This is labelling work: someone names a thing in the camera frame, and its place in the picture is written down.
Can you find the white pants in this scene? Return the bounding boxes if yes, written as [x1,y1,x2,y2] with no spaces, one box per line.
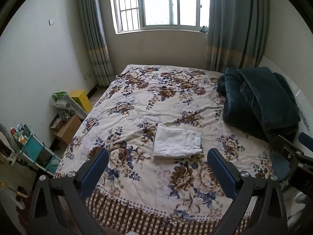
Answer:
[153,124,203,159]

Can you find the cardboard box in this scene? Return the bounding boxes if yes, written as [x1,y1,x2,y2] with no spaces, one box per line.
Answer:
[50,115,81,145]

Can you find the teal storage shelf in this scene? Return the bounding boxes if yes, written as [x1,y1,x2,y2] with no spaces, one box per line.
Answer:
[10,124,60,176]

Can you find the floral bed cover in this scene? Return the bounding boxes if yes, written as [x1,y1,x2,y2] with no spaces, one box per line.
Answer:
[55,65,273,234]

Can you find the dark green blanket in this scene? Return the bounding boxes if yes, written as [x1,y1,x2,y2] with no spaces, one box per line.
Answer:
[217,67,301,143]

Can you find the green plastic bag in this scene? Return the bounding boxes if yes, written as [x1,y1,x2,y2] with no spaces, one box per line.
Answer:
[50,91,69,109]

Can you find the yellow box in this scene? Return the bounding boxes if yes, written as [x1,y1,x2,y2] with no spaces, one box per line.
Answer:
[69,90,92,114]

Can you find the left striped curtain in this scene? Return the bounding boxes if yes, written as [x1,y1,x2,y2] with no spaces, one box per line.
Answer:
[78,0,115,87]

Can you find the striped curtain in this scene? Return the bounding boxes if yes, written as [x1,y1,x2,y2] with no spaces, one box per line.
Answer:
[78,0,115,87]
[205,0,270,73]

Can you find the right striped curtain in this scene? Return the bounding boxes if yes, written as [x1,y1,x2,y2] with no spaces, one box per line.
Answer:
[205,0,270,73]

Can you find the window with bars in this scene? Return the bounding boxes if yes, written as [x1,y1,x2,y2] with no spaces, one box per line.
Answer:
[111,0,210,33]

